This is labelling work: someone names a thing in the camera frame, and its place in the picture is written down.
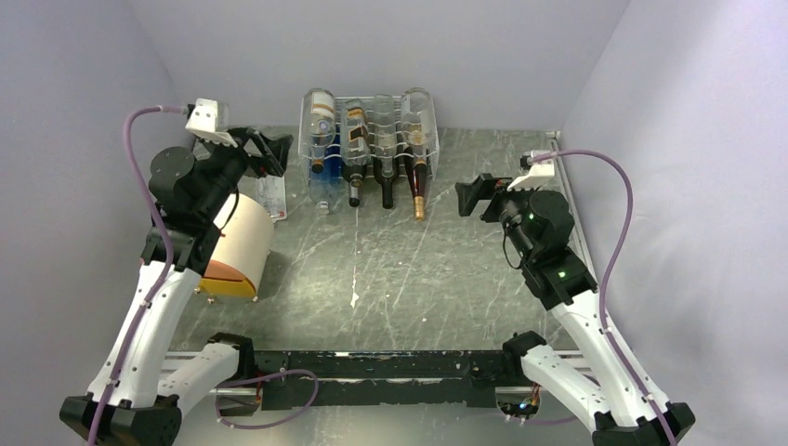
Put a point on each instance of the clear bottle black orange label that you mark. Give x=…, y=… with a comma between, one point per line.
x=354, y=138

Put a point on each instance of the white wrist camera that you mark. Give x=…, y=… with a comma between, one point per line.
x=210, y=120
x=538, y=167

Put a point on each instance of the white wire wine rack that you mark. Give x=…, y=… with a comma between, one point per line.
x=402, y=147

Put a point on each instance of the red wine bottle gold cap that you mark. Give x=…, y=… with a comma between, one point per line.
x=416, y=170

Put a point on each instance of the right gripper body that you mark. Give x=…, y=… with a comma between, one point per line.
x=507, y=207

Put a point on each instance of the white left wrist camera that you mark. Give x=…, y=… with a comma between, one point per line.
x=210, y=120

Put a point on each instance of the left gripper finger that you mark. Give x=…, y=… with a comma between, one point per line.
x=263, y=159
x=282, y=145

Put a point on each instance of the dark green bottle black cap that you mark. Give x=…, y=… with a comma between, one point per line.
x=386, y=188

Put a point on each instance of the dark bottle silver cap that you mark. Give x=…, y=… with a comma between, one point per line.
x=354, y=174

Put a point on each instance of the white paper card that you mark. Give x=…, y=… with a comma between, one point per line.
x=270, y=192

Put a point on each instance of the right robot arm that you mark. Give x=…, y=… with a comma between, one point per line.
x=620, y=404

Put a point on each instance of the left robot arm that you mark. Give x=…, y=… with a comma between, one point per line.
x=205, y=236

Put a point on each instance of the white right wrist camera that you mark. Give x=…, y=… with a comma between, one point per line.
x=538, y=167

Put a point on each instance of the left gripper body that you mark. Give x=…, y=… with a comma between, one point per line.
x=225, y=166

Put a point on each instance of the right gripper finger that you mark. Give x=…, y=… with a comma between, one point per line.
x=470, y=193
x=488, y=183

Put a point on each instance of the blue bottle bottom row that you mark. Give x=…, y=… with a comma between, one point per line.
x=324, y=176

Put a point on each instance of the cream orange bread box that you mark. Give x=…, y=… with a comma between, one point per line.
x=237, y=265

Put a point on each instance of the clear bottle blue seal label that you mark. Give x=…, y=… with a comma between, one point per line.
x=320, y=126

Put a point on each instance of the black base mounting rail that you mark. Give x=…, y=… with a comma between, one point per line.
x=289, y=379

